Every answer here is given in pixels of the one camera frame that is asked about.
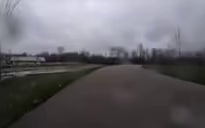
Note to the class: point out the pale side path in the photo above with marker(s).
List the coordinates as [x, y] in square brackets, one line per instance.
[33, 71]

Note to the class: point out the grey asphalt path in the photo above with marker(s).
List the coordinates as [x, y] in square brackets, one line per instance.
[123, 96]

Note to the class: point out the long white building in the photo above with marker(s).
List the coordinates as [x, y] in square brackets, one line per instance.
[26, 60]

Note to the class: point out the grass verge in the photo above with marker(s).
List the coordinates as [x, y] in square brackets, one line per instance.
[20, 95]
[190, 72]

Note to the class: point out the row of bare trees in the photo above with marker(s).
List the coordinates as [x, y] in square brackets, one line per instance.
[130, 56]

